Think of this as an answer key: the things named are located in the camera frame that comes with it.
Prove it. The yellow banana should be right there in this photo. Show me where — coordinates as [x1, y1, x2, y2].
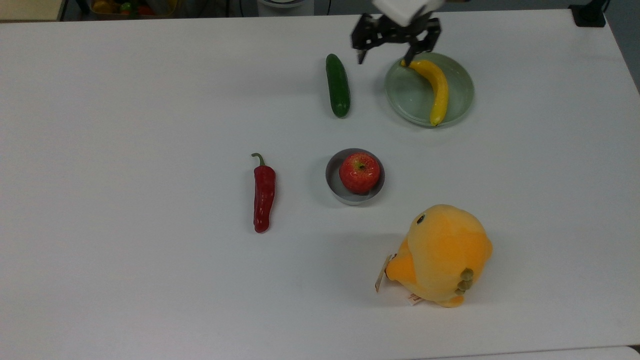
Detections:
[399, 58, 450, 128]

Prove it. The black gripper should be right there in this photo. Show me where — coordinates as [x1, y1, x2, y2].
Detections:
[351, 12, 442, 68]

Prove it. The black stand base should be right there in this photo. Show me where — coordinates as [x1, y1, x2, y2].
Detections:
[568, 0, 609, 28]

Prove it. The round metal bowl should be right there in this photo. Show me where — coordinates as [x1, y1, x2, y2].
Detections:
[325, 147, 386, 207]

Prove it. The pale green plastic plate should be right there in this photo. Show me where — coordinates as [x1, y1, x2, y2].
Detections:
[383, 51, 476, 128]

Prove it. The beige wooden board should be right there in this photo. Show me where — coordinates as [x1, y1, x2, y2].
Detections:
[0, 0, 69, 22]

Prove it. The orange plush toy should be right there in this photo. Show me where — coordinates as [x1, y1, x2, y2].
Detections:
[374, 203, 494, 309]

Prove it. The red apple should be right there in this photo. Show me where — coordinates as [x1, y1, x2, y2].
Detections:
[338, 152, 382, 196]

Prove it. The green cucumber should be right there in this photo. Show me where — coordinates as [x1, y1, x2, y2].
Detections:
[325, 53, 352, 119]

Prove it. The red chili pepper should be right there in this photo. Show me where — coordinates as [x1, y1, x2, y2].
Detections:
[250, 152, 277, 235]

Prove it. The clear bin of toy fruit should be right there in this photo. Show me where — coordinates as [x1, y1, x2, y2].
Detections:
[86, 0, 179, 19]

